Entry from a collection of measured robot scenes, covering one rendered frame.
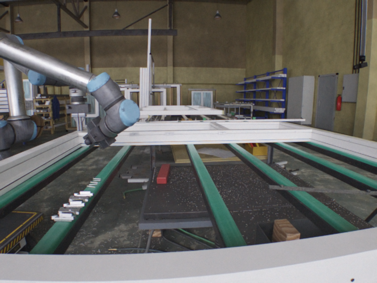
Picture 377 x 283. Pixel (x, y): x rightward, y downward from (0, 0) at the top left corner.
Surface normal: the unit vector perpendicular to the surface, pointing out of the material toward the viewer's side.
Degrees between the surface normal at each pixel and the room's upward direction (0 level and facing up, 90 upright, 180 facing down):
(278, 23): 90
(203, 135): 90
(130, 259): 0
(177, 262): 0
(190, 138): 90
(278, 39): 90
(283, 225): 0
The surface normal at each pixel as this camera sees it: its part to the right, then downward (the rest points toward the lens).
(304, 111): 0.08, 0.18
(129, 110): 0.79, -0.24
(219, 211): 0.00, -0.98
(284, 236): -1.00, 0.02
